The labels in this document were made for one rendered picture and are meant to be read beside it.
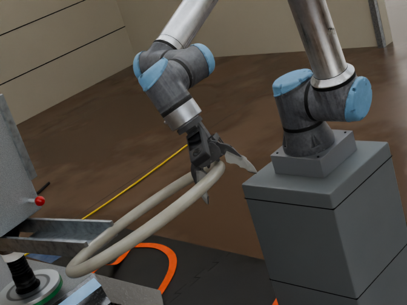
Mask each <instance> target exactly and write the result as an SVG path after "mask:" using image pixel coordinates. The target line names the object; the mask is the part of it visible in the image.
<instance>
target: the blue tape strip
mask: <svg viewBox="0 0 407 305"><path fill-rule="evenodd" d="M100 286H101V285H100V284H99V283H98V282H97V281H96V279H95V278H93V279H91V280H90V281H89V282H88V283H86V284H85V285H83V286H82V287H81V288H80V289H78V290H77V291H76V292H74V293H73V294H72V295H70V296H69V297H68V298H66V299H65V300H64V301H63V302H61V303H60V304H58V305H77V304H78V303H80V302H81V301H82V300H83V299H84V298H86V297H87V296H89V295H90V294H91V293H92V292H94V291H95V290H96V289H97V288H99V287H100Z"/></svg>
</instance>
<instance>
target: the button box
mask: <svg viewBox="0 0 407 305"><path fill-rule="evenodd" d="M0 112H1V114H2V116H3V119H4V121H5V124H6V126H7V128H8V131H9V133H10V135H11V137H12V140H13V143H14V144H15V147H16V149H17V152H18V154H19V156H20V158H21V161H22V164H23V166H24V168H25V171H26V173H27V175H28V177H29V180H33V179H34V178H35V177H37V174H36V171H35V169H34V167H33V164H32V162H31V160H30V157H29V155H28V152H27V150H26V148H25V145H24V143H23V141H22V138H21V135H20V133H19V131H18V128H17V126H16V124H15V121H14V119H13V116H12V114H11V112H10V109H9V107H8V105H7V102H6V100H5V97H4V95H3V94H0Z"/></svg>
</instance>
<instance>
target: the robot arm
mask: <svg viewBox="0 0 407 305"><path fill-rule="evenodd" d="M287 1H288V3H289V6H290V9H291V12H292V14H293V18H294V20H295V23H296V26H297V29H298V31H299V35H300V37H301V40H302V43H303V46H304V48H305V51H306V54H307V56H308V60H309V63H310V65H311V68H312V71H313V72H312V71H311V70H310V69H301V70H295V71H292V72H289V73H287V74H284V75H283V76H281V77H279V78H278V79H276V80H275V81H274V83H273V93H274V95H273V96H274V98H275V101H276V105H277V109H278V112H279V116H280V119H281V123H282V126H283V143H282V146H283V150H284V153H285V154H286V155H288V156H292V157H305V156H311V155H314V154H317V153H320V152H322V151H324V150H326V149H327V148H329V147H330V146H331V145H332V144H333V143H334V141H335V137H334V133H333V131H332V129H331V128H330V127H329V125H328V124H327V123H326V121H329V122H355V121H360V120H362V119H363V118H364V117H365V116H366V115H367V113H368V111H369V108H370V106H371V102H372V89H371V84H370V81H369V80H368V79H367V78H366V77H363V76H359V77H358V76H357V75H356V71H355V69H354V67H353V66H352V65H351V64H348V63H346V61H345V58H344V55H343V52H342V48H341V46H340V42H339V39H338V37H337V33H336V30H335V28H334V24H333V21H332V19H331V15H330V13H329V9H328V6H327V3H326V0H287ZM217 2H218V0H183V1H182V2H181V4H180V6H178V8H177V10H176V11H175V12H174V14H173V16H172V17H171V18H170V20H169V21H168V23H167V24H166V26H165V27H164V29H163V30H162V31H161V33H160V35H159V36H158V37H157V39H156V40H154V42H153V43H152V44H151V46H150V47H149V49H148V50H147V51H142V52H140V53H138V54H137V55H136V56H135V58H134V61H133V71H134V74H135V76H136V77H137V79H138V82H139V84H140V85H141V87H142V89H143V91H144V92H145V93H146V94H147V96H148V97H149V98H150V100H151V101H152V103H153V105H154V106H155V107H156V109H157V110H158V112H159V113H160V114H161V116H162V117H163V118H164V120H165V121H164V124H168V126H169V127H170V128H171V130H172V131H175V130H177V132H178V134H179V135H181V134H183V133H184V132H186V133H187V134H188V135H187V136H186V138H187V144H188V150H189V155H190V161H191V175H192V177H193V180H194V182H195V184H197V183H198V182H199V181H200V180H201V179H202V178H204V177H205V176H206V175H207V174H208V173H207V172H205V171H204V167H206V166H207V168H210V164H211V163H213V162H214V161H217V162H219V161H220V157H221V156H223V155H225V159H226V162H228V163H230V164H232V163H235V164H237V165H239V166H240V167H241V168H245V169H246V170H247V171H248V172H252V173H255V174H257V171H256V169H255V167H254V166H253V165H252V163H250V162H249V161H248V160H247V158H246V157H245V156H243V155H240V154H239V153H238V152H237V151H236V150H235V149H234V148H233V147H232V146H231V145H229V144H227V143H224V142H223V141H222V139H221V138H220V136H219V135H218V133H215V134H213V135H211V134H210V133H209V132H208V130H207V129H206V127H205V126H204V124H203V123H202V122H201V120H202V119H203V118H201V116H200V115H198V114H200V113H201V112H202V110H201V109H200V108H199V106H198V104H197V103H196V102H195V100H194V99H193V97H192V96H191V95H190V93H189V92H188V90H189V89H190V88H191V87H193V86H194V85H196V84H197V83H199V82H200V81H201V80H203V79H204V78H207V77H208V76H209V75H210V74H211V73H212V72H213V71H214V68H215V60H214V57H213V54H212V52H211V51H210V50H209V49H208V48H207V47H206V46H205V45H203V44H200V43H196V44H192V45H190V43H191V41H192V40H193V39H194V37H195V35H196V34H197V32H198V31H199V30H200V28H201V26H202V25H203V23H204V22H205V20H206V19H207V17H208V16H209V14H210V13H211V11H212V10H213V8H214V7H215V5H216V4H217ZM189 45H190V47H188V46H189ZM220 140H221V141H220ZM218 141H219V142H218Z"/></svg>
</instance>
